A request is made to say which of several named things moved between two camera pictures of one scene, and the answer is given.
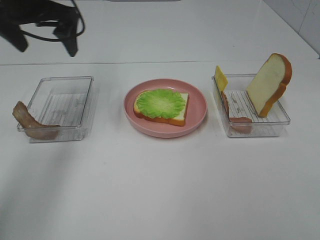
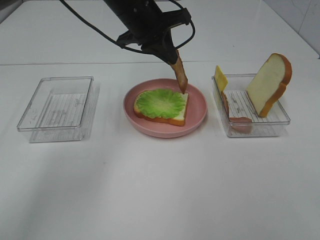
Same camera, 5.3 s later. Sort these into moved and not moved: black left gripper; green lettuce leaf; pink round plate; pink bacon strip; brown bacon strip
Moved: black left gripper; brown bacon strip
Not moved: pink bacon strip; pink round plate; green lettuce leaf
